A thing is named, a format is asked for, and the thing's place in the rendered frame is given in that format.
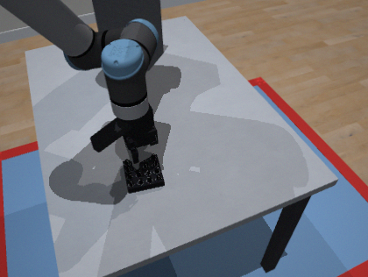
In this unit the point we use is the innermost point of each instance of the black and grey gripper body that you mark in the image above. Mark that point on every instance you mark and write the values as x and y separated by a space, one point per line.
143 132

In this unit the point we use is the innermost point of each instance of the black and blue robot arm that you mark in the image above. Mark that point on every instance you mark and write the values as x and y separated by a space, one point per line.
124 54

